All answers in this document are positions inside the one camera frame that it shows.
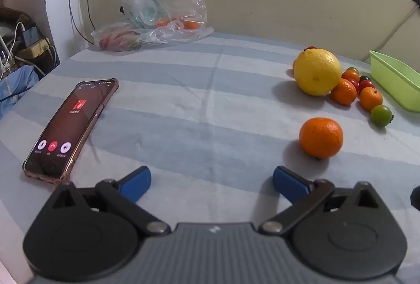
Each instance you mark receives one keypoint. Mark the green plastic basket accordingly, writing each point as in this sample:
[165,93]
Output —
[395,80]

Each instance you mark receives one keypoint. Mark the large mandarin orange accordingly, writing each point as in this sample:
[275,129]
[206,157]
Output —
[321,138]

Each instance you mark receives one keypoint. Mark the small mandarin orange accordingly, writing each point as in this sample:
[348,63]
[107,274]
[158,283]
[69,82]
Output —
[371,99]

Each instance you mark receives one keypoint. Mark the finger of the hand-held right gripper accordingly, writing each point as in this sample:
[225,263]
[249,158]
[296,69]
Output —
[416,195]

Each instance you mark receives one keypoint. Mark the small orange tomato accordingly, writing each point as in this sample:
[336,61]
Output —
[343,92]

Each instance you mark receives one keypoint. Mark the green cherry tomato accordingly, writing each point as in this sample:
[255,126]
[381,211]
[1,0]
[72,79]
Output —
[381,115]

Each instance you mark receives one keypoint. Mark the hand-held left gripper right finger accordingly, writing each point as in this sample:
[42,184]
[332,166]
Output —
[288,184]

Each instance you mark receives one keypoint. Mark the orange cherry tomato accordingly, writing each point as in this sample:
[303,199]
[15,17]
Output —
[351,74]

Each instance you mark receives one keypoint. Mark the dark cherry tomato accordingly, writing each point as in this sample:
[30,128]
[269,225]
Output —
[365,78]

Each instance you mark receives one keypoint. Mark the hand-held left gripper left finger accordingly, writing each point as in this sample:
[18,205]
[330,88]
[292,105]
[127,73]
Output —
[136,184]

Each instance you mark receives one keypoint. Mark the beige power strip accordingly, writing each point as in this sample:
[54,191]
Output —
[34,48]

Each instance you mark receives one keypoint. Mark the red cherry tomato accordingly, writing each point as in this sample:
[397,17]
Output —
[355,84]
[367,85]
[310,48]

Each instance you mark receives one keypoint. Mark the striped blue white sheet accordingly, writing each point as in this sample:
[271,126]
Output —
[197,106]

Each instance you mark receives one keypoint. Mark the smartphone in clear case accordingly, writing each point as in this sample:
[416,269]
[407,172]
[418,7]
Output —
[70,131]

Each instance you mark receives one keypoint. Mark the clear plastic bag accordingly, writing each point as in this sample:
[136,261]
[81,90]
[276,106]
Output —
[157,8]

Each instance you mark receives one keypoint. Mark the large yellow citrus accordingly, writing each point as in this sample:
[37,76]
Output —
[317,72]

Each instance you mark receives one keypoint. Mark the orange fruit in bag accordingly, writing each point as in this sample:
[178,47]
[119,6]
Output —
[183,24]

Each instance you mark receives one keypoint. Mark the blue cloth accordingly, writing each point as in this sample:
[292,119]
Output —
[16,87]

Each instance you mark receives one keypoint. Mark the black charger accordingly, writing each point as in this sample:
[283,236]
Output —
[30,34]

